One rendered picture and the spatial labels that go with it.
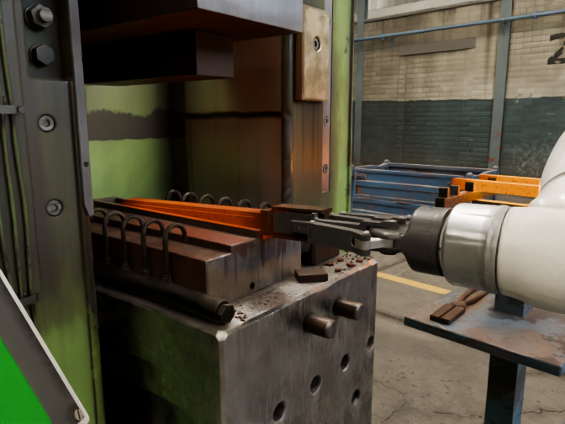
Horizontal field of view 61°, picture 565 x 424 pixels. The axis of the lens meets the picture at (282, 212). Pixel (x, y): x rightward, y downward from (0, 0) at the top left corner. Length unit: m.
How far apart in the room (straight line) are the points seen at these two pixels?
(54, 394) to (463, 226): 0.38
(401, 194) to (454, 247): 3.95
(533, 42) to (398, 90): 2.35
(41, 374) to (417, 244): 0.37
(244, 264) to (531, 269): 0.35
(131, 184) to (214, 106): 0.25
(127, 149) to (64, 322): 0.51
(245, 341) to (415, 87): 8.73
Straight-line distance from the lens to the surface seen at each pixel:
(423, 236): 0.53
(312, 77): 0.96
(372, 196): 4.57
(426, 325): 1.04
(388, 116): 9.46
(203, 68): 0.72
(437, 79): 9.02
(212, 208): 0.74
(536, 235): 0.49
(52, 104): 0.64
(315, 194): 1.02
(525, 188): 1.10
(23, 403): 0.32
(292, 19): 0.72
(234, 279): 0.64
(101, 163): 1.06
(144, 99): 1.12
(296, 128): 0.95
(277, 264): 0.71
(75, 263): 0.67
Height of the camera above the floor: 1.15
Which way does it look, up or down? 11 degrees down
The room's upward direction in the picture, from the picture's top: straight up
